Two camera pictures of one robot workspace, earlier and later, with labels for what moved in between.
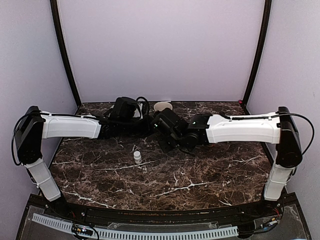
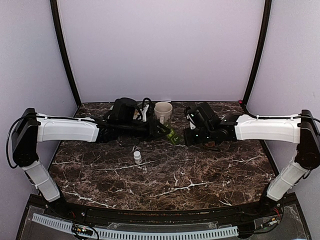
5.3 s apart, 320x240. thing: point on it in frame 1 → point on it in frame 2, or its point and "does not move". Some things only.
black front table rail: [243, 212] does not move
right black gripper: [165, 147] → [189, 141]
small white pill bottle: [137, 157] does not move
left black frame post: [54, 8] does not move
